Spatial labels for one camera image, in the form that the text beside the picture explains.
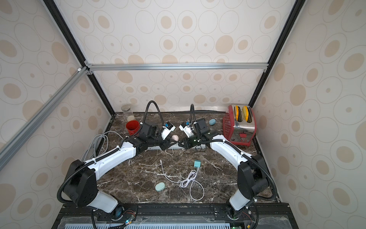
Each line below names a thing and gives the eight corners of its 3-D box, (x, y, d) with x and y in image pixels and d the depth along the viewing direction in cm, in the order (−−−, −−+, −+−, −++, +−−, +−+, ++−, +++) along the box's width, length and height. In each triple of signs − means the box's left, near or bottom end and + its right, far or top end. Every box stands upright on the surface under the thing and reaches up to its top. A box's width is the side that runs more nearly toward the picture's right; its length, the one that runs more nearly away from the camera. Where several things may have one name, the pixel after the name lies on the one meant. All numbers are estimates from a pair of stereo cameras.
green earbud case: (155, 191, 83) (154, 190, 81) (156, 183, 85) (155, 182, 83) (164, 191, 83) (164, 190, 81) (165, 183, 85) (164, 182, 83)
